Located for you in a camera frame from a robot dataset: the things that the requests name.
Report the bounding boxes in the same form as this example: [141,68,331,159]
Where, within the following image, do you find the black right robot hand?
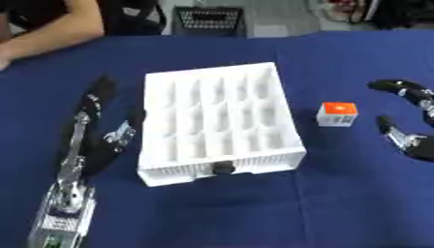
[366,77,434,163]

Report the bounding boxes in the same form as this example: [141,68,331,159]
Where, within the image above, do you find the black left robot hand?
[55,75,148,180]

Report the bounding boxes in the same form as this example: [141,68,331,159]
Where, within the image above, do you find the orange and white box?
[315,102,359,128]

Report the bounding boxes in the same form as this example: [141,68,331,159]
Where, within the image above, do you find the white compartment drawer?
[136,61,309,188]

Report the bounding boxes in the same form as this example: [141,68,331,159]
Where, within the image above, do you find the person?
[0,0,108,73]

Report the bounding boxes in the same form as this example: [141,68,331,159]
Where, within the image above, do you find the white and red bag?
[306,0,382,24]

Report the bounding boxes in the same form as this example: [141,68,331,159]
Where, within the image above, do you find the black mesh chair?
[170,5,250,39]

